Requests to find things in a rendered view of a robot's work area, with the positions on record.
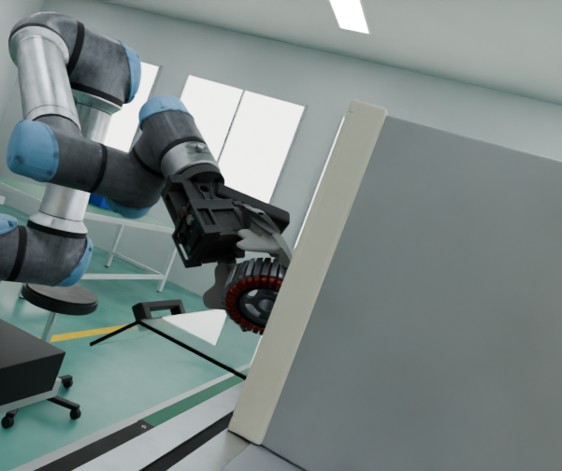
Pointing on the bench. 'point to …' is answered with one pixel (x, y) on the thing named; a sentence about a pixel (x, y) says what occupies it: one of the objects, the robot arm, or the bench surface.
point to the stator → (264, 298)
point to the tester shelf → (194, 444)
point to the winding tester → (432, 310)
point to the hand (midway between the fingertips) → (272, 301)
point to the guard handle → (157, 307)
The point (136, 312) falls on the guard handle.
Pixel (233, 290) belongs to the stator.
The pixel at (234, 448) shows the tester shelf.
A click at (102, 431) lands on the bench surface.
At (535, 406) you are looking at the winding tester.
